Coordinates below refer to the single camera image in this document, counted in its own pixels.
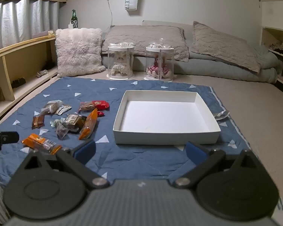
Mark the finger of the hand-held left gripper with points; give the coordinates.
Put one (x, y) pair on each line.
(9, 137)

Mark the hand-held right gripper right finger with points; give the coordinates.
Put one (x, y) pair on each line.
(194, 151)

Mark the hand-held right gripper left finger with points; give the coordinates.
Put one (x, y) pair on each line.
(86, 149)

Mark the long orange snack packet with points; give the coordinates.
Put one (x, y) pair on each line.
(88, 123)

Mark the dark cracker pack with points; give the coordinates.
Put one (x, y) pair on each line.
(73, 122)

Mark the small clear bag dark snack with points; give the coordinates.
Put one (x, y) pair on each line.
(61, 131)

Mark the orange snack packet with barcode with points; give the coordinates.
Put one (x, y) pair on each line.
(41, 143)

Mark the brown striped snack packet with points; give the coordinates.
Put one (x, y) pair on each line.
(38, 121)

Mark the small red candy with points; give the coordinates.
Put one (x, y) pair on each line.
(100, 114)

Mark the small green candy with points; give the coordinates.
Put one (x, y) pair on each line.
(55, 123)

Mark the small white and black packet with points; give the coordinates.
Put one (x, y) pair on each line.
(62, 109)

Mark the red snack packet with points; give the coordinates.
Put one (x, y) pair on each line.
(99, 104)

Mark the white cardboard box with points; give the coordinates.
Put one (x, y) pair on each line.
(165, 113)

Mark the clear packet with brown cookie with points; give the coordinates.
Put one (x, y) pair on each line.
(52, 107)

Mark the crumpled silver wrapper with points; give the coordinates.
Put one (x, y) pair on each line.
(220, 115)

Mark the small black blocks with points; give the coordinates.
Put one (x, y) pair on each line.
(17, 82)

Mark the blue blanket with white triangles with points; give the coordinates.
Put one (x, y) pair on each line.
(85, 91)

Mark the folded grey duvet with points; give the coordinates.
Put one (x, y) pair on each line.
(214, 70)

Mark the pink doll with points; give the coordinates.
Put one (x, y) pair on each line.
(159, 69)

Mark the white doll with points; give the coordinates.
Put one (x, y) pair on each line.
(119, 66)

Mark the fluffy white pillow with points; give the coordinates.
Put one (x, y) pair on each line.
(79, 51)

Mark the clear cylinder display case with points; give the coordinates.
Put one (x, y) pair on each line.
(159, 54)
(120, 51)

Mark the grey quilted pillow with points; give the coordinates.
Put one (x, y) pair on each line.
(221, 44)
(143, 37)

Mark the grey curtain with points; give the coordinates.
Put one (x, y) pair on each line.
(14, 21)

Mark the white charger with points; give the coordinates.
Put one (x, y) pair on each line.
(70, 26)

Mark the green glass bottle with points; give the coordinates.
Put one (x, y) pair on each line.
(73, 18)

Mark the pile of clothes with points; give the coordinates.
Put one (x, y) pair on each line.
(280, 48)

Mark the white shelf unit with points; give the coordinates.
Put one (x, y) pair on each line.
(273, 37)

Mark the wooden wall shelf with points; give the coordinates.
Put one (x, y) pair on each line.
(26, 51)

